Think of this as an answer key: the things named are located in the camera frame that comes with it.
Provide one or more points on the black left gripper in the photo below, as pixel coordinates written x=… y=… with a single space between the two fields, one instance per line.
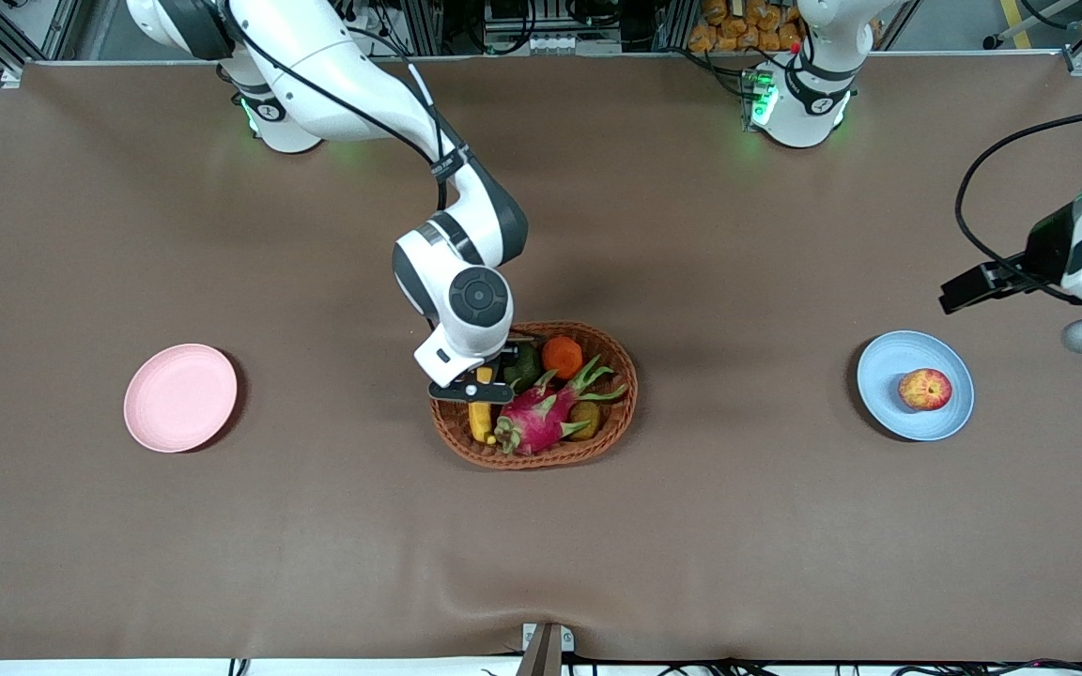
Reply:
x=1046 y=246

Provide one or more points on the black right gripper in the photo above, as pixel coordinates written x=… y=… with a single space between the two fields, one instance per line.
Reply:
x=511 y=355

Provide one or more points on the yellow banana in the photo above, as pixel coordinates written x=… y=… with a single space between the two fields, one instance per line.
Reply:
x=482 y=422

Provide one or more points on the red yellow apple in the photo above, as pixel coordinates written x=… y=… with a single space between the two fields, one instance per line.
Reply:
x=924 y=390

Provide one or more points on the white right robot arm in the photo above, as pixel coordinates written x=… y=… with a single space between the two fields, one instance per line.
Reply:
x=334 y=75

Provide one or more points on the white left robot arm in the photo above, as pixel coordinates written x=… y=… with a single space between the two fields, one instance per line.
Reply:
x=804 y=103

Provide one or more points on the dark green avocado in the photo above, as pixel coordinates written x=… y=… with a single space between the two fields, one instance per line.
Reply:
x=524 y=366

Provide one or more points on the orange tangerine fruit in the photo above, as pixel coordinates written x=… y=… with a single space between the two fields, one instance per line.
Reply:
x=562 y=357

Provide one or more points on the pink dragon fruit green leaves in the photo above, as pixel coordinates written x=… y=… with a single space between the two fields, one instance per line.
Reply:
x=536 y=418

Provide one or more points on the brown-green kiwi fruit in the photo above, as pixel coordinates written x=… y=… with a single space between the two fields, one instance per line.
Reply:
x=586 y=416

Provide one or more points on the brown woven wicker basket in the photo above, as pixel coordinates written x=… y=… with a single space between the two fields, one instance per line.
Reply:
x=616 y=413

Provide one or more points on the light blue round plate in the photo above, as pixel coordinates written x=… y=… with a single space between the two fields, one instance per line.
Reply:
x=884 y=394

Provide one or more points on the brown table cloth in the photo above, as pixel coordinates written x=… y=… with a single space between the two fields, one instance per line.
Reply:
x=316 y=526

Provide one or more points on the white terminal block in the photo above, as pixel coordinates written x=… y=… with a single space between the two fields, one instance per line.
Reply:
x=550 y=43

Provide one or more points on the pink round plate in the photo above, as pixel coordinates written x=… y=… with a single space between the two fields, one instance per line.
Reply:
x=179 y=399

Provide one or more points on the pile of orange snacks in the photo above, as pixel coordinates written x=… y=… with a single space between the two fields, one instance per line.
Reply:
x=729 y=28

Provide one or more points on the metal camera stand bracket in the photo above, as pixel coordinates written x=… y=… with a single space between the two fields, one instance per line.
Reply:
x=546 y=652

